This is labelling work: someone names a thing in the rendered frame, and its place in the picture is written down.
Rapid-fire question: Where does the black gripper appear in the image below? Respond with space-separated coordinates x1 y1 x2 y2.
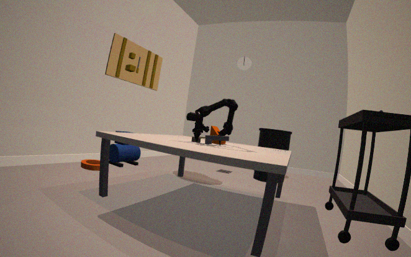
192 122 203 142

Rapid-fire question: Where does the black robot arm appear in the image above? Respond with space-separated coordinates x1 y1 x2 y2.
186 99 238 136

